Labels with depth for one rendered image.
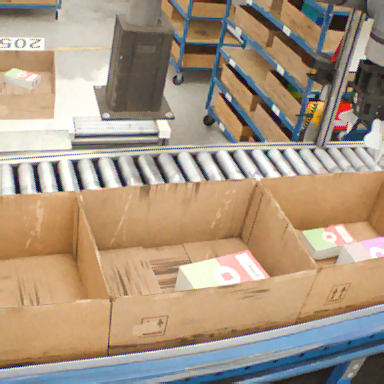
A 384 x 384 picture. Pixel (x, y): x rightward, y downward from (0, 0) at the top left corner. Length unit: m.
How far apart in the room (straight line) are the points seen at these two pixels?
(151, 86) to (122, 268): 0.92
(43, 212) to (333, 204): 0.70
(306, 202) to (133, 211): 0.42
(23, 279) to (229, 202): 0.48
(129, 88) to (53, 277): 0.96
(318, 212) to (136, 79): 0.84
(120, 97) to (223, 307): 1.11
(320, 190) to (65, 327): 0.71
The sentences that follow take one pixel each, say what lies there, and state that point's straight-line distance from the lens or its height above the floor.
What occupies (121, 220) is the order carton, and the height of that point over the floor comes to 0.97.
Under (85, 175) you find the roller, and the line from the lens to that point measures 1.70.
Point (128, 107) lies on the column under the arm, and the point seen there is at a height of 0.78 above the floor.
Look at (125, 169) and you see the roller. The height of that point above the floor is 0.74.
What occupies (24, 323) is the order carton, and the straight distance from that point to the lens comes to 0.93.
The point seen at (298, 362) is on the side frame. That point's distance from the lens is 1.24.
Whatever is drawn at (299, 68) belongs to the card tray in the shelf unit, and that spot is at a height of 0.79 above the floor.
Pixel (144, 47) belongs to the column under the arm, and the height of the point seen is 1.01.
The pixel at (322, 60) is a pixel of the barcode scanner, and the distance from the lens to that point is 1.97.
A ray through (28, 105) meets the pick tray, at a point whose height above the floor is 0.81.
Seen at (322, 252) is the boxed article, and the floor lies 0.91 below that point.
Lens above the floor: 1.73
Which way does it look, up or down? 36 degrees down
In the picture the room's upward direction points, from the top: 12 degrees clockwise
